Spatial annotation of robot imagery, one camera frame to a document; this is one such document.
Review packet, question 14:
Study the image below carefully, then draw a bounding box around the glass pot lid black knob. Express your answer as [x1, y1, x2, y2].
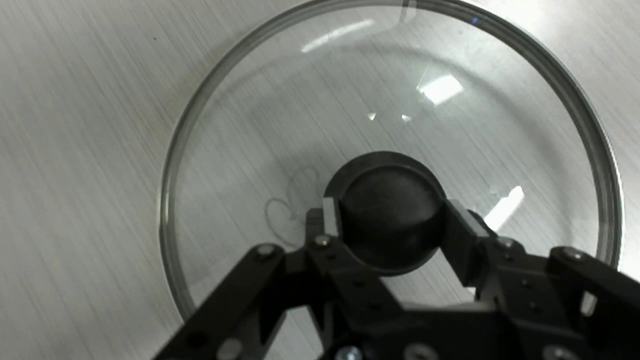
[158, 0, 625, 324]

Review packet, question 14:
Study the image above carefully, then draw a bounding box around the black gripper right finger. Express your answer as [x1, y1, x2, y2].
[435, 195, 640, 360]

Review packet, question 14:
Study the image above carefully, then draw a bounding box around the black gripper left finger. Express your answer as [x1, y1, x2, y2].
[153, 195, 406, 360]

